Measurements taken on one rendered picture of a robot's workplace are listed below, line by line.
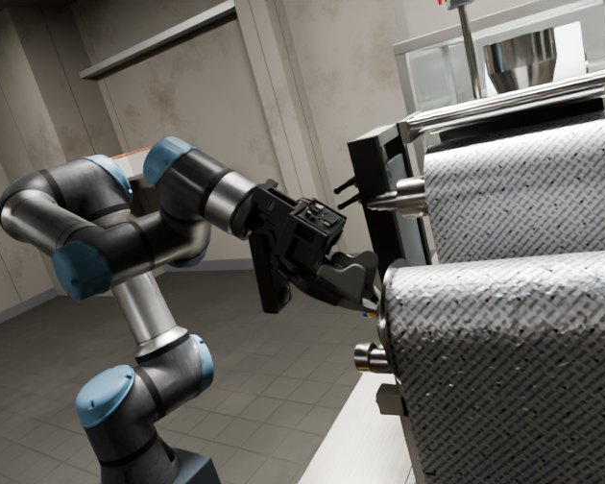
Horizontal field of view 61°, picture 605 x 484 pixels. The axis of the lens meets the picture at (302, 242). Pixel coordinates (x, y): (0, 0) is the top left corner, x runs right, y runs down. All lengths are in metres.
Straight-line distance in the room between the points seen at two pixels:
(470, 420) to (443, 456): 0.06
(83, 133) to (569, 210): 5.71
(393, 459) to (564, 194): 0.53
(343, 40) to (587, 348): 3.84
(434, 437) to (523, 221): 0.30
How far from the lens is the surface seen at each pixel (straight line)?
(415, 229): 1.00
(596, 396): 0.56
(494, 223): 0.74
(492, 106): 0.77
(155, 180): 0.70
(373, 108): 4.17
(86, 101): 6.26
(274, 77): 4.34
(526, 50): 1.18
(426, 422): 0.62
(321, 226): 0.61
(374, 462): 0.99
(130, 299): 1.07
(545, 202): 0.73
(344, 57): 4.24
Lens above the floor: 1.53
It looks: 15 degrees down
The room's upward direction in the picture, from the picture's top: 16 degrees counter-clockwise
